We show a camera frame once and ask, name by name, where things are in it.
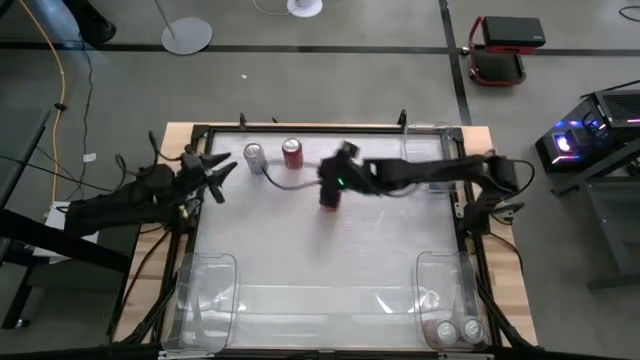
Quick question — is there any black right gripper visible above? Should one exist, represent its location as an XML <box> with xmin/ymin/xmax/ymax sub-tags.
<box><xmin>317</xmin><ymin>141</ymin><xmax>376</xmax><ymax>208</ymax></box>

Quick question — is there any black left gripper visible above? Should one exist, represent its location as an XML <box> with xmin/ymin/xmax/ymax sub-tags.
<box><xmin>178</xmin><ymin>151</ymin><xmax>240</xmax><ymax>205</ymax></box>

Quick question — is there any red Coca-Cola can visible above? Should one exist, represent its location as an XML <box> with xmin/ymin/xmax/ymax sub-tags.
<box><xmin>319</xmin><ymin>192</ymin><xmax>343</xmax><ymax>214</ymax></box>
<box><xmin>280</xmin><ymin>137</ymin><xmax>305</xmax><ymax>171</ymax></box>

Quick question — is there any white pink grapefruit soda can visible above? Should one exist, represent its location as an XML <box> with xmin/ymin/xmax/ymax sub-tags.
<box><xmin>423</xmin><ymin>317</ymin><xmax>460</xmax><ymax>347</ymax></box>
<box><xmin>458</xmin><ymin>314</ymin><xmax>487</xmax><ymax>346</ymax></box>

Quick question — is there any clear plastic bin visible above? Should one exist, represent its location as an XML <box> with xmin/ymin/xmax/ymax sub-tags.
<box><xmin>414</xmin><ymin>248</ymin><xmax>493</xmax><ymax>357</ymax></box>
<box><xmin>160</xmin><ymin>251</ymin><xmax>240</xmax><ymax>355</ymax></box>
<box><xmin>401</xmin><ymin>118</ymin><xmax>460</xmax><ymax>195</ymax></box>

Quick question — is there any grey round lamp stand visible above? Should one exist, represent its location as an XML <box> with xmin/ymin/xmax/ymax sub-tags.
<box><xmin>152</xmin><ymin>0</ymin><xmax>214</xmax><ymax>56</ymax></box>

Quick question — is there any white round stand base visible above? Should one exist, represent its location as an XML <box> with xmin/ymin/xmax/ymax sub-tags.
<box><xmin>286</xmin><ymin>0</ymin><xmax>324</xmax><ymax>19</ymax></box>

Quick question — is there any white box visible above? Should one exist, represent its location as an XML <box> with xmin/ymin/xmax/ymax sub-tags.
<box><xmin>43</xmin><ymin>200</ymin><xmax>101</xmax><ymax>260</ymax></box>

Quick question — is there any person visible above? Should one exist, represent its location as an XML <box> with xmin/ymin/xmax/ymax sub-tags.
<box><xmin>19</xmin><ymin>0</ymin><xmax>118</xmax><ymax>47</ymax></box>

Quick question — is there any red framed step cart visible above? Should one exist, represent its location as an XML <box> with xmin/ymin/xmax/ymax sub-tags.
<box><xmin>467</xmin><ymin>15</ymin><xmax>527</xmax><ymax>87</ymax></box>

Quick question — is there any black case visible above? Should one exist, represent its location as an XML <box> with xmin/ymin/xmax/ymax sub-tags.
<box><xmin>480</xmin><ymin>15</ymin><xmax>547</xmax><ymax>49</ymax></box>

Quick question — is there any black lit computer tower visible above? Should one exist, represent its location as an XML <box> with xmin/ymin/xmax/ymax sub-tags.
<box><xmin>533</xmin><ymin>88</ymin><xmax>640</xmax><ymax>175</ymax></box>

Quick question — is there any black metal stand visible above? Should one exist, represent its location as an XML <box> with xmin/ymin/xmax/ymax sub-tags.
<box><xmin>551</xmin><ymin>144</ymin><xmax>640</xmax><ymax>291</ymax></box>

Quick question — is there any black metal table frame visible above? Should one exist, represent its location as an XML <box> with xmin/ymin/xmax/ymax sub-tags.
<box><xmin>185</xmin><ymin>109</ymin><xmax>503</xmax><ymax>359</ymax></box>

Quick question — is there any thin black floor cable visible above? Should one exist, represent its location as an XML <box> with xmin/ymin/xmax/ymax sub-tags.
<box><xmin>63</xmin><ymin>33</ymin><xmax>96</xmax><ymax>202</ymax></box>

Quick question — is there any black cable bundle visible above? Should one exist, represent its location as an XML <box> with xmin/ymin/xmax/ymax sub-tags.
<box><xmin>472</xmin><ymin>239</ymin><xmax>539</xmax><ymax>351</ymax></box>
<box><xmin>106</xmin><ymin>227</ymin><xmax>176</xmax><ymax>347</ymax></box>

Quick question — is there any yellow cable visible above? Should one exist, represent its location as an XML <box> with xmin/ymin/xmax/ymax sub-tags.
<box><xmin>17</xmin><ymin>0</ymin><xmax>68</xmax><ymax>202</ymax></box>

